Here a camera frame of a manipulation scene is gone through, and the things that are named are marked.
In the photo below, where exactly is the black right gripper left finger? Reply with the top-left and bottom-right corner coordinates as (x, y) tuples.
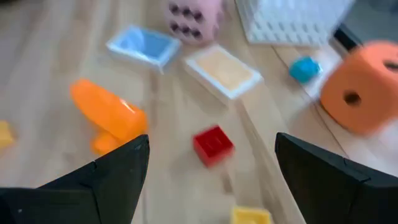
(0, 134), (150, 224)

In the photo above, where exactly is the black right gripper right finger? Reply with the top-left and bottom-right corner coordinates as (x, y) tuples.
(275, 132), (398, 224)

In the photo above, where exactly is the orange toy brick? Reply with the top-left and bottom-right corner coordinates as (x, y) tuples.
(70, 78), (149, 156)

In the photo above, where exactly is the small yellow toy brick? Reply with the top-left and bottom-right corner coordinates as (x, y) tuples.
(231, 205), (273, 224)

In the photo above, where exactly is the orange foam die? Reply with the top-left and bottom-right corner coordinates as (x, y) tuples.
(320, 40), (398, 135)

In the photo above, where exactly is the large yellow rounded brick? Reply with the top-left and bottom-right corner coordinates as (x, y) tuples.
(0, 120), (15, 149)

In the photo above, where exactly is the small red toy brick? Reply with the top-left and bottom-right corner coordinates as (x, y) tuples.
(192, 124), (236, 169)

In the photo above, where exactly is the small blue toy brick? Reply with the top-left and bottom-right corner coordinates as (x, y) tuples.
(288, 55), (323, 84)

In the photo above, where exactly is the blue playing card box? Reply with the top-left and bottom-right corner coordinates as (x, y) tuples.
(105, 24), (182, 74)

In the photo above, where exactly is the pink foam die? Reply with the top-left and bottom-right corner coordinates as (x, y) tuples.
(164, 0), (226, 44)

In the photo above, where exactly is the white perforated basket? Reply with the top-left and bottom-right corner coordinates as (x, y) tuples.
(234, 0), (355, 47)

